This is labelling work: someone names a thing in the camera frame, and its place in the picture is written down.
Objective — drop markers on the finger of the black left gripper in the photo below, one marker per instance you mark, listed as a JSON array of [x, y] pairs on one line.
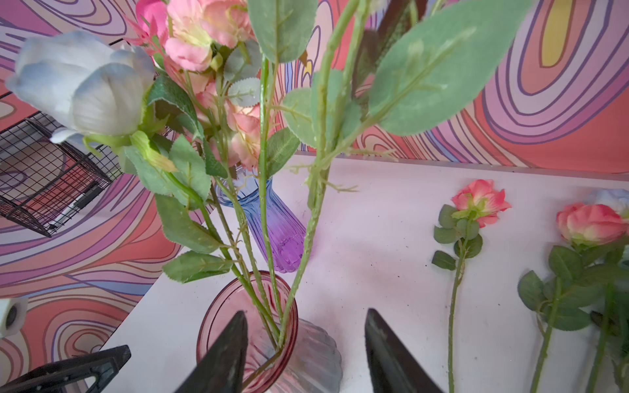
[[86, 373]]

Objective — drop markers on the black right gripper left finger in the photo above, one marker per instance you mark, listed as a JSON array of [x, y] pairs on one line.
[[222, 368]]

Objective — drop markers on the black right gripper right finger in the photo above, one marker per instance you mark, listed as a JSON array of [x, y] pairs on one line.
[[392, 367]]

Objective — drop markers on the purple blue glass vase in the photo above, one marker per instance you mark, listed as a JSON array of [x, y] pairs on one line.
[[286, 232]]

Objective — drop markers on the coral pink rose stem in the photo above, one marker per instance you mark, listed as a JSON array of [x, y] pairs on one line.
[[474, 207]]

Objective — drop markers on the pale blue rose stem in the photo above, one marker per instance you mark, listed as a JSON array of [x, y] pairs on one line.
[[123, 98]]

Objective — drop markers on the cream rose stem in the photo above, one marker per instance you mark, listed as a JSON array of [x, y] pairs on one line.
[[420, 67]]

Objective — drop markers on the pink spray rose stem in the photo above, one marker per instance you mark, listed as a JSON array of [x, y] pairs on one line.
[[213, 53]]

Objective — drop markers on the bright pink rose stem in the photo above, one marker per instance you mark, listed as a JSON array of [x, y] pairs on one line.
[[149, 24]]

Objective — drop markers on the black marker pen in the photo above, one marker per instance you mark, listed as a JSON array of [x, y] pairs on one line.
[[93, 190]]

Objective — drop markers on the pink white mixed rose stem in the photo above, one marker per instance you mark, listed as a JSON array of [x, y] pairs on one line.
[[586, 271]]

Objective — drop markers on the black wire basket left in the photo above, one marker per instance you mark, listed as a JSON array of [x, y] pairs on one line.
[[39, 179]]

